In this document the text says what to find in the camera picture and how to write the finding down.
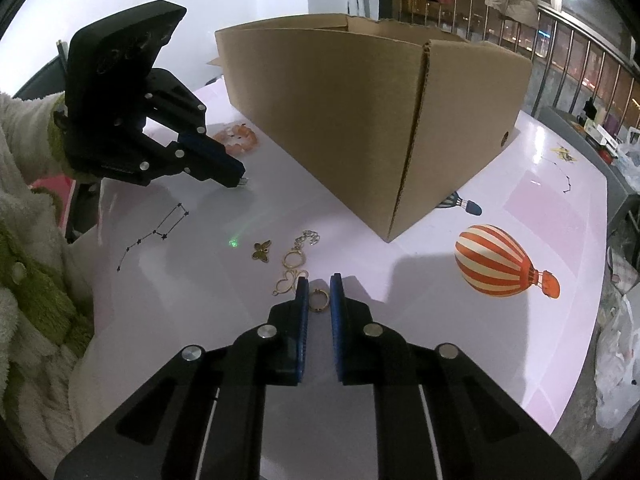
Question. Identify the pink red panel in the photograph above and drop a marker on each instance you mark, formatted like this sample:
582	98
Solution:
50	197

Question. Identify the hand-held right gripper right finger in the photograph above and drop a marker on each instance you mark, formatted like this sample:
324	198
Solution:
338	335

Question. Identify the white flat box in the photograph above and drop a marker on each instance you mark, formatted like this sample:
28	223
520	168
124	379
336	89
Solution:
600	135

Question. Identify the person's left forearm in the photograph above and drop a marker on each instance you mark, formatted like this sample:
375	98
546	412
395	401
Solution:
25	130

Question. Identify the metal balcony railing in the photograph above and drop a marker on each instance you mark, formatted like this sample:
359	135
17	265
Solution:
590	34

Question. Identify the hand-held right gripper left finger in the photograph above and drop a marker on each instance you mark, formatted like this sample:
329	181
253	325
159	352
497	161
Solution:
301	330

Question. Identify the gold butterfly outline charm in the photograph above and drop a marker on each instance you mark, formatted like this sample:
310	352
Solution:
287	280

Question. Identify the large white plastic bag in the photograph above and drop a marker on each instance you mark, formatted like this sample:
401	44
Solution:
620	370

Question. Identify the brown cardboard box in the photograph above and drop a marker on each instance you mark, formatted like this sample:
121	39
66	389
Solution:
350	110

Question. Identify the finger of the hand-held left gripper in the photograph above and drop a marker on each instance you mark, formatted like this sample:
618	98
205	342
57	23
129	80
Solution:
210	147
210	172

